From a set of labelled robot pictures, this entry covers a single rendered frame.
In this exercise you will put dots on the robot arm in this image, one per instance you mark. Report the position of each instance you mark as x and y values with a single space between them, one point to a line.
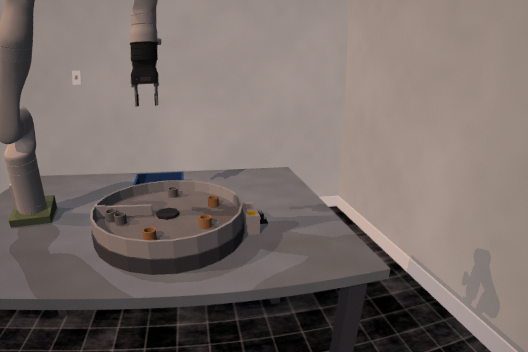
16 123

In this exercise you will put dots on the grey metal ring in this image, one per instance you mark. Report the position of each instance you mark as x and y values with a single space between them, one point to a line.
172 192
109 215
119 219

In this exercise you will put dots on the bronze bushing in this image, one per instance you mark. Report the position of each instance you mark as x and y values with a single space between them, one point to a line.
213 201
149 234
205 223

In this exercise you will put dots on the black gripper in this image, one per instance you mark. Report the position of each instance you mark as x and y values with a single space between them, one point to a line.
144 57

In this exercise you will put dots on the blue open crate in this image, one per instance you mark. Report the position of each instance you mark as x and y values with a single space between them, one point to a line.
155 177

